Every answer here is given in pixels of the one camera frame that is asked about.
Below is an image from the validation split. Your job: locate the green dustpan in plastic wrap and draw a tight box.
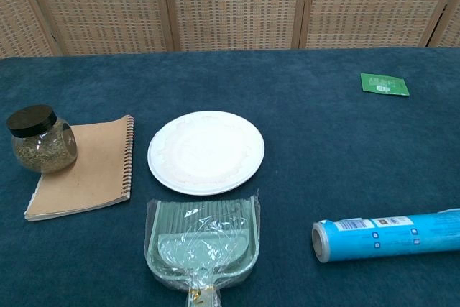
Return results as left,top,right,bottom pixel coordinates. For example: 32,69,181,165
144,188,262,307

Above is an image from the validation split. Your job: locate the woven folding screen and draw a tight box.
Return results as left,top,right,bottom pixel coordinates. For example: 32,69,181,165
0,0,460,58

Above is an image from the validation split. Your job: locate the brown spiral notebook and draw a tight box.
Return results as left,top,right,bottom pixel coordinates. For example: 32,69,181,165
24,114,135,222

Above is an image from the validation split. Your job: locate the black-lidded transparent plastic jar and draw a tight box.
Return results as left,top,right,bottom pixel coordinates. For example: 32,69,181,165
6,104,78,174

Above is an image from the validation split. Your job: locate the dark teal table cloth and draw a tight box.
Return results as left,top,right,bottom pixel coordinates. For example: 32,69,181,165
0,47,460,307

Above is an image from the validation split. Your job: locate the white round plate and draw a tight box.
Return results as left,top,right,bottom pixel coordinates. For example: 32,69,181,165
147,110,266,196

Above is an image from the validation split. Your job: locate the green sachet packet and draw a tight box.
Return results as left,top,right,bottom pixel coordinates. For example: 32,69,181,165
360,73,410,97

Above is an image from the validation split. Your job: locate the blue cling film roll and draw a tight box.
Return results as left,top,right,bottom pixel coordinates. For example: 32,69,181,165
311,208,460,264

